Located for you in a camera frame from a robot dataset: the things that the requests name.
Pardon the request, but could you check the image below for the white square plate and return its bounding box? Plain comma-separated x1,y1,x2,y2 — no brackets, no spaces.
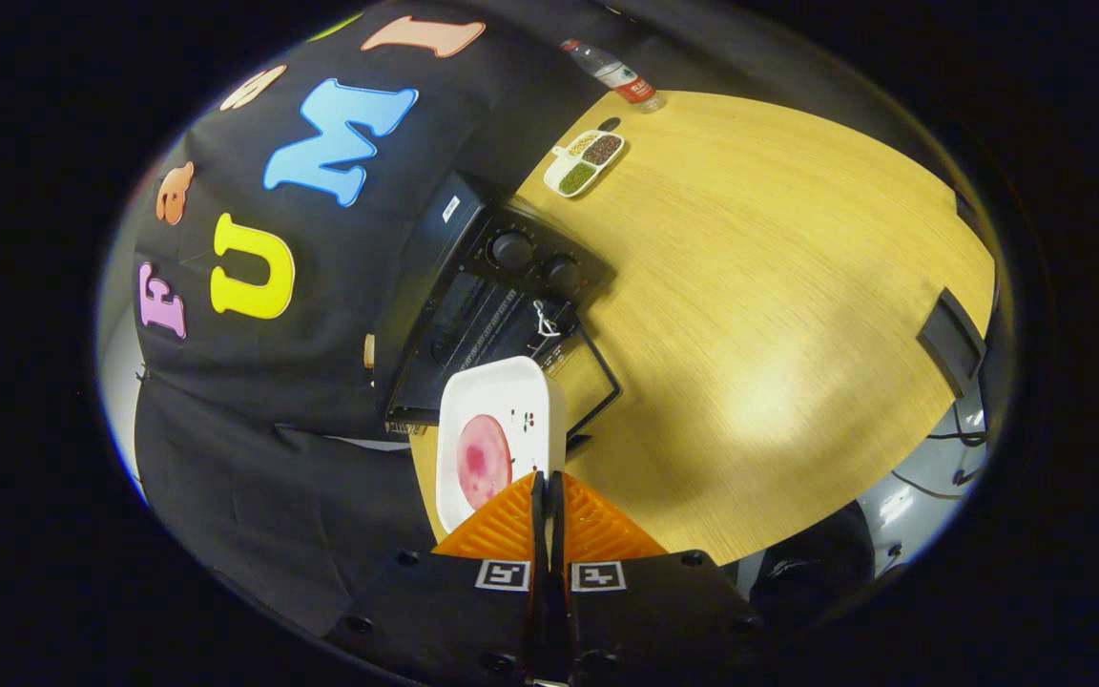
435,356,568,533

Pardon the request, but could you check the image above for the clear plastic water bottle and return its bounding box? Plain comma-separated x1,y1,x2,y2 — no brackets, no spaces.
561,38,667,115

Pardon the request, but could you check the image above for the black toaster oven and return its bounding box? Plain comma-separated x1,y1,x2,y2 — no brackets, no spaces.
373,172,623,449

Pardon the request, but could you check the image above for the pink meat slice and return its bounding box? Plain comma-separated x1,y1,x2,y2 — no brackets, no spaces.
456,414,513,510

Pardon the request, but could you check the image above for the white divided bean dish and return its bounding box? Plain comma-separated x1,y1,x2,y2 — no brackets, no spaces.
543,129,626,199

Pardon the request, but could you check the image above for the black chair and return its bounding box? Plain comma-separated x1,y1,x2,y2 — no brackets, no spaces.
917,288,989,400

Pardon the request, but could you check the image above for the dark bulky object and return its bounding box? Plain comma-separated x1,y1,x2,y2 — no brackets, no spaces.
736,501,880,621

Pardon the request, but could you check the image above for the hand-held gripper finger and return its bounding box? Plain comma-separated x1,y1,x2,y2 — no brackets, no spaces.
325,470,550,687
548,470,765,687

